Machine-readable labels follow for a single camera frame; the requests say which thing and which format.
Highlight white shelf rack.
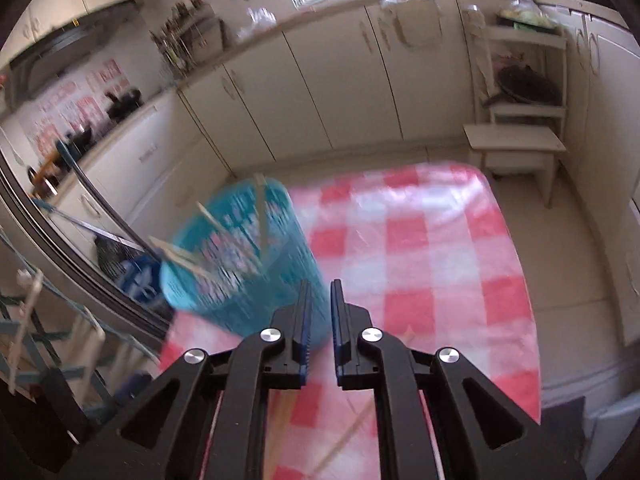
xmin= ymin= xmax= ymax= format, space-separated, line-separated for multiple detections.
xmin=462 ymin=4 xmax=569 ymax=132

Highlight single bamboo chopstick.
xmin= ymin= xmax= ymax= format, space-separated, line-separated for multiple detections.
xmin=310 ymin=410 xmax=370 ymax=480

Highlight pink wall stickers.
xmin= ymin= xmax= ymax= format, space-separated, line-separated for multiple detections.
xmin=29 ymin=57 xmax=132 ymax=155

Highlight cream tall side cabinets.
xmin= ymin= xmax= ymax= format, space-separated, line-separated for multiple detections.
xmin=562 ymin=0 xmax=640 ymax=347

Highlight green vegetable bag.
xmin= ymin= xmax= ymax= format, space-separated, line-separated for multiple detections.
xmin=499 ymin=0 xmax=559 ymax=32

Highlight metal utensil rack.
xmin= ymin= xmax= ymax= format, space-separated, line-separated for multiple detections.
xmin=149 ymin=2 xmax=224 ymax=79

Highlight cream window side cabinets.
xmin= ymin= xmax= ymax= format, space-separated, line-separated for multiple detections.
xmin=176 ymin=0 xmax=482 ymax=177

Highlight white wooden step stool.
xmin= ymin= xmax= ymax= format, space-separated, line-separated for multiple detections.
xmin=462 ymin=124 xmax=567 ymax=209

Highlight blue white plastic bag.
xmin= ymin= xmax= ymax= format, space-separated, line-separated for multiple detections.
xmin=117 ymin=254 xmax=172 ymax=307

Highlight bundle of wooden chopsticks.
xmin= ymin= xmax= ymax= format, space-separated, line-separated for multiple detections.
xmin=149 ymin=172 xmax=271 ymax=286

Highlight white hanging plastic bin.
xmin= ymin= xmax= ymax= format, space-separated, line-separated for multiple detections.
xmin=384 ymin=0 xmax=444 ymax=52

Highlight grey range hood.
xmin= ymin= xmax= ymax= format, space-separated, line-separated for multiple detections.
xmin=7 ymin=0 xmax=147 ymax=107

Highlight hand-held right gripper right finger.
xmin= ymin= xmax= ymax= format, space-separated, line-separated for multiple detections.
xmin=330 ymin=280 xmax=588 ymax=480

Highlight black mesh bag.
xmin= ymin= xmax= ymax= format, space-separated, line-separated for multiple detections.
xmin=94 ymin=236 xmax=132 ymax=277

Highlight cream stove side cabinet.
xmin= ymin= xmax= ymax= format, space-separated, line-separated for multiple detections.
xmin=44 ymin=91 xmax=237 ymax=263

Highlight red white checkered tablecloth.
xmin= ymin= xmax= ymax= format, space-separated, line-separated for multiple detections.
xmin=160 ymin=162 xmax=543 ymax=480

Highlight black wok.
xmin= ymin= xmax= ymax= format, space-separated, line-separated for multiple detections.
xmin=104 ymin=87 xmax=144 ymax=122

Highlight metal tube chair frame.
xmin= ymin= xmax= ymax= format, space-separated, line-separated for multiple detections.
xmin=54 ymin=139 xmax=162 ymax=262

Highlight black frying pan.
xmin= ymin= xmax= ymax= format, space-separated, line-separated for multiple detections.
xmin=61 ymin=127 xmax=97 ymax=157

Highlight teal perforated plastic basket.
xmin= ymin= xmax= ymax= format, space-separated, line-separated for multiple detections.
xmin=160 ymin=177 xmax=333 ymax=338

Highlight black pan on rack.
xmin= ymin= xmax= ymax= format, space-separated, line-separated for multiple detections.
xmin=496 ymin=64 xmax=562 ymax=107

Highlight blue white drying rack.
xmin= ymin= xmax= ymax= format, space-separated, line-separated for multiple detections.
xmin=0 ymin=225 xmax=162 ymax=413

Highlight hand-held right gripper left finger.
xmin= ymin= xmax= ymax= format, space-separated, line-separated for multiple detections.
xmin=60 ymin=280 xmax=313 ymax=480

